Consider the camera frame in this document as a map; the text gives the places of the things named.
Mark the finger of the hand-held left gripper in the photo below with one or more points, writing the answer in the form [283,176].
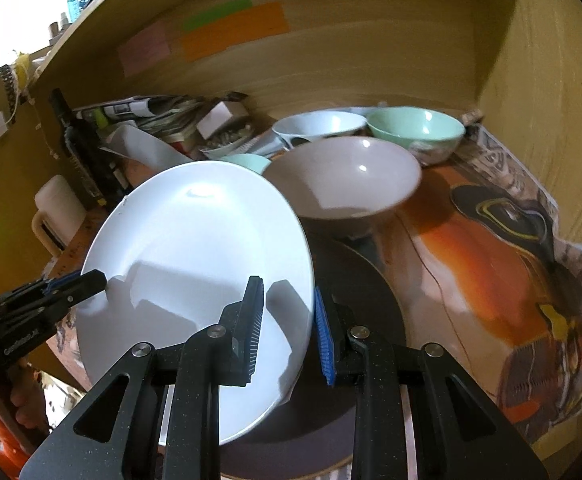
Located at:
[62,281]
[91,284]

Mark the white paper sheet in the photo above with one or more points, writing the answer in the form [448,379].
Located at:
[138,147]

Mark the green sticky note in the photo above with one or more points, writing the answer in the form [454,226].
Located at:
[216,15]

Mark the small white box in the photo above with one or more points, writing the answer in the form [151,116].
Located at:
[221,117]

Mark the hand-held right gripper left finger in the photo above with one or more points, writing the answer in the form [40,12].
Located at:
[254,320]

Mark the pink sticky note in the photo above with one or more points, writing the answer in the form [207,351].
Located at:
[143,50]

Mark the printed newspaper sheet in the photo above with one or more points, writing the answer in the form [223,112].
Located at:
[491,280]

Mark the orange sticky note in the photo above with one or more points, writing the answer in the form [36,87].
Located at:
[236,32]

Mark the white patterned bowl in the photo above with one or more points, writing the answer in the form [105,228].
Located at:
[321,125]

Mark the person's left hand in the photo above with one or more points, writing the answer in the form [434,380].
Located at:
[31,400]

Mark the dark brown round plate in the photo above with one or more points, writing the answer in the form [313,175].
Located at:
[366,320]

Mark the grey bowl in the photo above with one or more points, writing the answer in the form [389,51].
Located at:
[341,180]

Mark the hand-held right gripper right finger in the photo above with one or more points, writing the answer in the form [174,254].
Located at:
[323,332]

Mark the white plate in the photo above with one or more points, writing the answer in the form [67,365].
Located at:
[191,240]

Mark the small glass dish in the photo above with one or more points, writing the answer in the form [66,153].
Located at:
[226,142]

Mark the white mug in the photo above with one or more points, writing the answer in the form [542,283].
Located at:
[58,205]

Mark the dark glass bottle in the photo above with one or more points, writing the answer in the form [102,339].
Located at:
[78,145]

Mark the small mint green bowl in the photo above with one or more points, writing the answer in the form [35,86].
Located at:
[246,162]

